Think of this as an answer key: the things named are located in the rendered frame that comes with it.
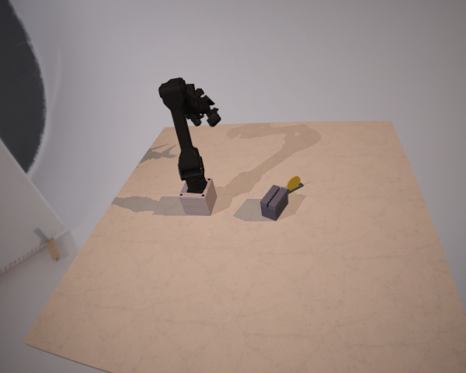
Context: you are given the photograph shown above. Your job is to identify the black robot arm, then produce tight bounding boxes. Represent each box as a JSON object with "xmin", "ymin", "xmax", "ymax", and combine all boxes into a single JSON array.
[{"xmin": 158, "ymin": 78, "xmax": 207, "ymax": 193}]

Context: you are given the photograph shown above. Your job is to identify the gold coin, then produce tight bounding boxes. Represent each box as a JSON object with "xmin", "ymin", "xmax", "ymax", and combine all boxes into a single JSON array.
[{"xmin": 287, "ymin": 176, "xmax": 301, "ymax": 190}]

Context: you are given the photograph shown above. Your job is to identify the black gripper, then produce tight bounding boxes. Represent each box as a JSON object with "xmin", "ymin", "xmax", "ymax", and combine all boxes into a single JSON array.
[{"xmin": 195, "ymin": 88, "xmax": 221, "ymax": 127}]

